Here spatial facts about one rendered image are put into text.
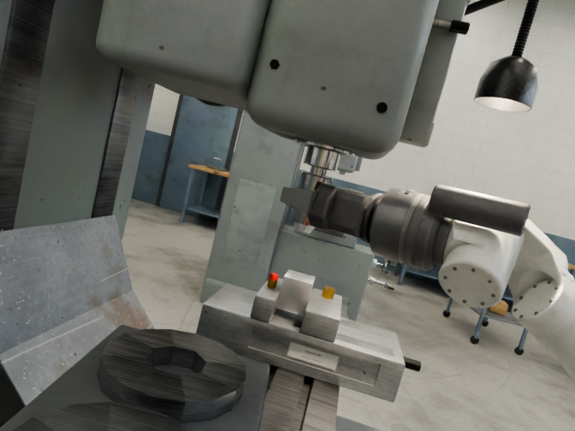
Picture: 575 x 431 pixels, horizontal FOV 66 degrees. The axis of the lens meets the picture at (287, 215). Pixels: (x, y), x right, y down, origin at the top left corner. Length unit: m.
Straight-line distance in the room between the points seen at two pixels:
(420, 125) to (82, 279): 0.56
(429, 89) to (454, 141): 6.67
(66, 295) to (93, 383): 0.46
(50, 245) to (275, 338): 0.38
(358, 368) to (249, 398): 0.49
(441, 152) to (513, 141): 1.04
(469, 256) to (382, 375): 0.35
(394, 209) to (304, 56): 0.20
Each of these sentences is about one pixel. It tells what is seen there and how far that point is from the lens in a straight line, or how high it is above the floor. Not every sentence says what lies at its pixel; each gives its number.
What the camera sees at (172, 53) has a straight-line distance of 0.56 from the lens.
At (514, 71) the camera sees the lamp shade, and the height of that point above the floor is 1.45.
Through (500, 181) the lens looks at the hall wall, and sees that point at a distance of 7.41.
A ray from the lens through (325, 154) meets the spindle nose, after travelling 0.59.
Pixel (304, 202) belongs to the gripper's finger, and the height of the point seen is 1.23.
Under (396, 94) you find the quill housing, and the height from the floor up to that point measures 1.38.
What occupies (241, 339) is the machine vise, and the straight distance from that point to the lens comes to 0.78.
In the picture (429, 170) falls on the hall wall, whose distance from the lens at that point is 7.19.
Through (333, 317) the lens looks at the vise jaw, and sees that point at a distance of 0.75.
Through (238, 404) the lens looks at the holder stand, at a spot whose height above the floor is 1.13.
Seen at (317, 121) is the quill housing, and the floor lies 1.33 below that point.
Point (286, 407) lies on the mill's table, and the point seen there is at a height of 0.94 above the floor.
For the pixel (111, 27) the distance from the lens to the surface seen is 0.60.
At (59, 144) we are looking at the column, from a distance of 0.73.
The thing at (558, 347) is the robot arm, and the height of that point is 1.16.
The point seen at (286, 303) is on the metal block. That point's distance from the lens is 0.80.
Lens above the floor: 1.28
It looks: 7 degrees down
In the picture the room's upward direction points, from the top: 14 degrees clockwise
